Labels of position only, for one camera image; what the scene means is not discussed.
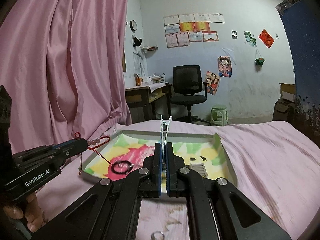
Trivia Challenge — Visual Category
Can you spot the beige hair claw clip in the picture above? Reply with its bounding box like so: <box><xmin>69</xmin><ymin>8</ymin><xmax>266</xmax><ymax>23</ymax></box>
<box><xmin>190</xmin><ymin>163</ymin><xmax>208</xmax><ymax>178</ymax></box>

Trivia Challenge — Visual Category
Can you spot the black hair tie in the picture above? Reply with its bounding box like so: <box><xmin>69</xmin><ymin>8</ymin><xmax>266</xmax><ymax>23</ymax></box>
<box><xmin>110</xmin><ymin>160</ymin><xmax>135</xmax><ymax>175</ymax></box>

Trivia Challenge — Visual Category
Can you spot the red string bead bracelet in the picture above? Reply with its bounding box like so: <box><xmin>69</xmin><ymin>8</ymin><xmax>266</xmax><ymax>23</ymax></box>
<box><xmin>74</xmin><ymin>131</ymin><xmax>113</xmax><ymax>176</ymax></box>

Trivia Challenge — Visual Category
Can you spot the white chain clip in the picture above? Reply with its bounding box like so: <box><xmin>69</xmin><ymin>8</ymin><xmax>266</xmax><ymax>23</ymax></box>
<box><xmin>161</xmin><ymin>115</ymin><xmax>172</xmax><ymax>156</ymax></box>

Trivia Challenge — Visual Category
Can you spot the left hand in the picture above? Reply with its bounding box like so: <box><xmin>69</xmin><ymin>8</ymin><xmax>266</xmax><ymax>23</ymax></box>
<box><xmin>3</xmin><ymin>192</ymin><xmax>44</xmax><ymax>232</ymax></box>

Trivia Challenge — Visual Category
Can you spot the shallow grey cardboard box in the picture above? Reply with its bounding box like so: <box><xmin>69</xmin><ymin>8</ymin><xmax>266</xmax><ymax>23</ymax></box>
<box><xmin>80</xmin><ymin>129</ymin><xmax>238</xmax><ymax>185</ymax></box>

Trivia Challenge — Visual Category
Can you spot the green plastic stool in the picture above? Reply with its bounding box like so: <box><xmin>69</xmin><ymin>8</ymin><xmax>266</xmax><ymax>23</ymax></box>
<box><xmin>210</xmin><ymin>105</ymin><xmax>228</xmax><ymax>126</ymax></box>

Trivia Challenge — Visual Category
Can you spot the wooden desk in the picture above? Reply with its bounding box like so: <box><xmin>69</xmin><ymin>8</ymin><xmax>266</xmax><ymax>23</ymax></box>
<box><xmin>125</xmin><ymin>83</ymin><xmax>172</xmax><ymax>121</ymax></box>

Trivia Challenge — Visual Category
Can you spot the cardboard boxes stack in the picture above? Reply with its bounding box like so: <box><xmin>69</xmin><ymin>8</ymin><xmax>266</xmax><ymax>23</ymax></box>
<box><xmin>272</xmin><ymin>83</ymin><xmax>296</xmax><ymax>124</ymax></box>

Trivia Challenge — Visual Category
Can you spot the black office chair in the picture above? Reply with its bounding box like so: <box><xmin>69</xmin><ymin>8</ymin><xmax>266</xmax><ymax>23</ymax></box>
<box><xmin>170</xmin><ymin>64</ymin><xmax>210</xmax><ymax>125</ymax></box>

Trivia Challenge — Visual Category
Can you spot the family cartoon poster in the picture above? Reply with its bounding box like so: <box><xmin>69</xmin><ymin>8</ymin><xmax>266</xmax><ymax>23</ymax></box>
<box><xmin>205</xmin><ymin>71</ymin><xmax>220</xmax><ymax>95</ymax></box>

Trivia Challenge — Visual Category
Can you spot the pink curtain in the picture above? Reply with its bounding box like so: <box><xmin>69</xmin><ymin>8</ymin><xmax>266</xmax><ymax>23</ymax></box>
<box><xmin>1</xmin><ymin>0</ymin><xmax>131</xmax><ymax>153</ymax></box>

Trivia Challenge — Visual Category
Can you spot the cartoon character poster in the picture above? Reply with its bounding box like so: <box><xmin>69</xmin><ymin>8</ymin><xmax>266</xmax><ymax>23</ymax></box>
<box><xmin>217</xmin><ymin>56</ymin><xmax>232</xmax><ymax>77</ymax></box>

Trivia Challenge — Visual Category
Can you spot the green hanging ornament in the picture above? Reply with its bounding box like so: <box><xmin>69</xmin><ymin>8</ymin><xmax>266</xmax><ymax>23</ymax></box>
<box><xmin>255</xmin><ymin>45</ymin><xmax>265</xmax><ymax>67</ymax></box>

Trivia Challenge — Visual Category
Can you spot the red diamond paper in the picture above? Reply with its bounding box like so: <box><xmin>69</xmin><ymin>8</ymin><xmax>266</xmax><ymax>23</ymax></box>
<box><xmin>259</xmin><ymin>29</ymin><xmax>274</xmax><ymax>49</ymax></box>

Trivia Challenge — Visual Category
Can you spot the blue starry curtain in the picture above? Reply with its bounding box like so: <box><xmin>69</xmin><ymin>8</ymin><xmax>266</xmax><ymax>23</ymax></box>
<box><xmin>276</xmin><ymin>0</ymin><xmax>319</xmax><ymax>145</ymax></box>

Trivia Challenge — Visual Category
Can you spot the wall certificates cluster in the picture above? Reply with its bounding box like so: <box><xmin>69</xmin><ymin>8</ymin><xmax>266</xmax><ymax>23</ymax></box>
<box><xmin>163</xmin><ymin>14</ymin><xmax>225</xmax><ymax>48</ymax></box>

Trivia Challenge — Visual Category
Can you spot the round wall clock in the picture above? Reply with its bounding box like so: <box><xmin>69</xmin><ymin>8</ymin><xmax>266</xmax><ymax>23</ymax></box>
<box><xmin>129</xmin><ymin>20</ymin><xmax>138</xmax><ymax>33</ymax></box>

